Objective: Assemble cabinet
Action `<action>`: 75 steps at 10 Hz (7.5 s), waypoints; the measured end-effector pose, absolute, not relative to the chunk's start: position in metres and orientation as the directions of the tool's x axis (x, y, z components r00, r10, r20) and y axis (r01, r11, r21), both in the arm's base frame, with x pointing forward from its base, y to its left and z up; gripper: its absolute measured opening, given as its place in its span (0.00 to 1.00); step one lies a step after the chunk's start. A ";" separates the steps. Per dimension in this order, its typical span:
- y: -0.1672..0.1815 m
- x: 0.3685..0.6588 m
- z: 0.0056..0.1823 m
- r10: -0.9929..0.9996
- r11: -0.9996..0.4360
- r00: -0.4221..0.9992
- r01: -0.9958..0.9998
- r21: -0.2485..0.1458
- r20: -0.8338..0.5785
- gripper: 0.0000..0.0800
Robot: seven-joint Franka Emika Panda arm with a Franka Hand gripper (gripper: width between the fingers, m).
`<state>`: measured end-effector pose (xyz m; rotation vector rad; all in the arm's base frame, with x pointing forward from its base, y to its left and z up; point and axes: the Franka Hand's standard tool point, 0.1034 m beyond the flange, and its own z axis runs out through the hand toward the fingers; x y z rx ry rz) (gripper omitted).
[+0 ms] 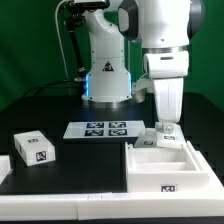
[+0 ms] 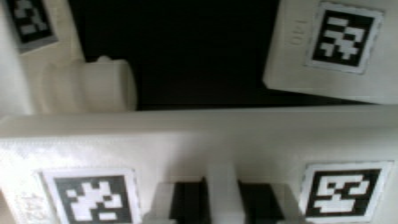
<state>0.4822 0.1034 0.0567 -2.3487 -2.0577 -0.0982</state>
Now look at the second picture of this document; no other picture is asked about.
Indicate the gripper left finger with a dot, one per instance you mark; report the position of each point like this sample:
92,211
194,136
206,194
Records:
190,203

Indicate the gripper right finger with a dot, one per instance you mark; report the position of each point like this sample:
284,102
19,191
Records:
259,204

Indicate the white cabinet body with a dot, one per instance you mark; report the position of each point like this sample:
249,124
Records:
90,164

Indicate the white cabinet door panel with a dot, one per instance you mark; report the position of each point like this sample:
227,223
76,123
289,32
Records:
332,57
51,82

